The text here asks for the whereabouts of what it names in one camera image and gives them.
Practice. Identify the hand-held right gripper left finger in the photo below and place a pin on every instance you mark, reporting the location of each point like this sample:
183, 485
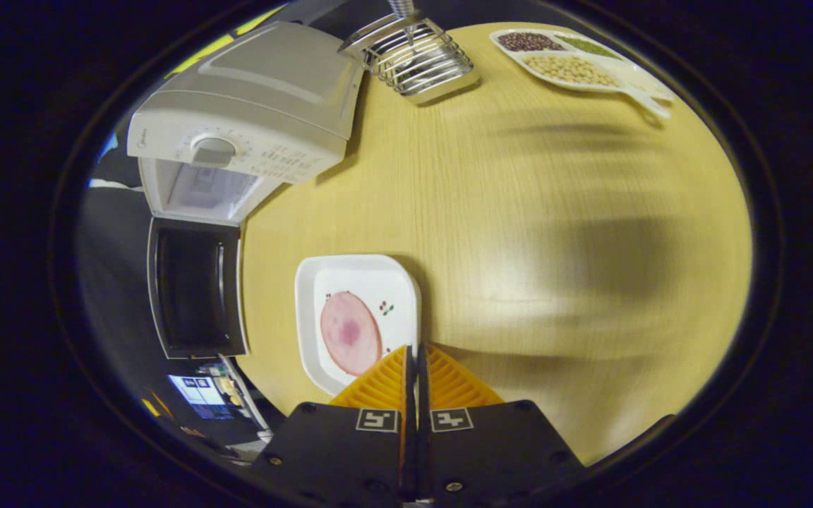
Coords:
350, 458

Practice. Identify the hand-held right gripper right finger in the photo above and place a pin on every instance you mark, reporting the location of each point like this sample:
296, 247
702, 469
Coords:
491, 458

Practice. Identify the pink ham slice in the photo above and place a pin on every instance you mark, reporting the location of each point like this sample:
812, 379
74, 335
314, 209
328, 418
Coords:
350, 331

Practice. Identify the white square plate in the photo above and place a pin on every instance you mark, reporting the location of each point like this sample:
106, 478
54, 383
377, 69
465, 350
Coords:
385, 282

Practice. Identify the white microwave oven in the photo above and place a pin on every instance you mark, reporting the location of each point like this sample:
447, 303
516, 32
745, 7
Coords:
265, 92

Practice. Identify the computer monitor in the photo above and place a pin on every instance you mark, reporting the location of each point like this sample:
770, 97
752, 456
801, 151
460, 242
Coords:
202, 398

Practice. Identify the white divided bean dish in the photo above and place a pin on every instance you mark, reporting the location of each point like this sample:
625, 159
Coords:
576, 67

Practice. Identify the metal spoon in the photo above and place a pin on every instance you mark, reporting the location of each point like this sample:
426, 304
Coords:
403, 10

